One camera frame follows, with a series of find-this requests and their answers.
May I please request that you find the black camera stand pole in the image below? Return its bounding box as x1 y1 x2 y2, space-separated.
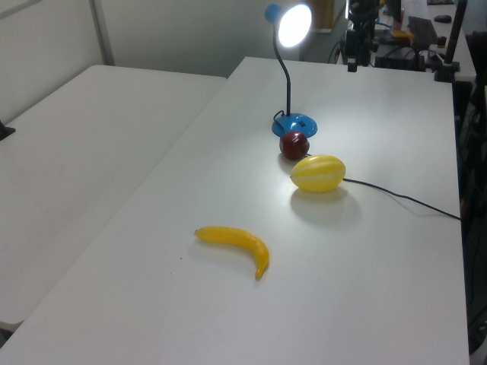
433 0 468 83

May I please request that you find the dark red apple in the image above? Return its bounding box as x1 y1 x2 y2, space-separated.
279 130 310 161

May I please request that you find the black keyboard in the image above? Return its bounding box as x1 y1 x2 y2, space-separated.
407 14 439 43

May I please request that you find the black lamp power cable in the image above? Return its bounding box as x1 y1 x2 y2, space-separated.
304 153 462 221

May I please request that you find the blue gooseneck desk lamp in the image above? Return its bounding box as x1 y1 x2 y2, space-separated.
264 2 317 138

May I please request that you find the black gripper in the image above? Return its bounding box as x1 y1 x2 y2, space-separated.
343 28 378 73

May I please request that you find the yellow striped melon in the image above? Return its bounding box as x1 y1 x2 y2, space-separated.
290 154 347 193

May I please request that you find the yellow banana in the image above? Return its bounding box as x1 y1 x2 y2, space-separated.
194 225 271 281

